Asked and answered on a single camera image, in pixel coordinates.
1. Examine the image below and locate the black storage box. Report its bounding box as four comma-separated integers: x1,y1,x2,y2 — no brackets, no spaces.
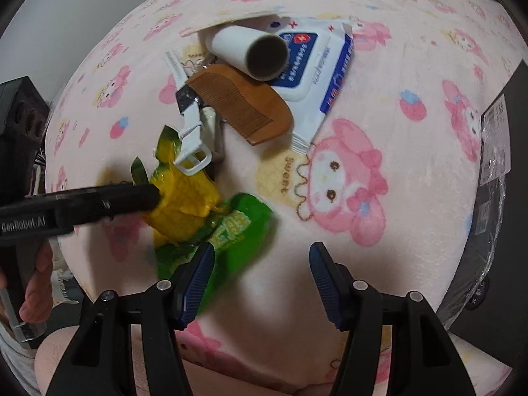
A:
438,62,527,368

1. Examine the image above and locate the white strap smart watch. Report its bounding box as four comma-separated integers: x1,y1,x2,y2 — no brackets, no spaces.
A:
164,50,212,176

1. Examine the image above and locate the white blue wet wipes pack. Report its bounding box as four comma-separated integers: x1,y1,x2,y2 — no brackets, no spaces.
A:
267,17,354,154

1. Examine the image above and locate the white cardboard tube roll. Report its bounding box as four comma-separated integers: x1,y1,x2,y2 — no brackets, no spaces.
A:
205,24,289,82

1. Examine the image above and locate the brown wooden comb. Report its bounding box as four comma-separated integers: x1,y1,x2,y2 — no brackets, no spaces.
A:
186,64,294,146

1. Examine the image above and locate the green yellow corn snack bag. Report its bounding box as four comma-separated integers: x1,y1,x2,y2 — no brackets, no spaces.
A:
131,125,273,313

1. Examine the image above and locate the person's left hand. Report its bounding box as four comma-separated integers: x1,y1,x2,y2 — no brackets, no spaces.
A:
19,241,54,324

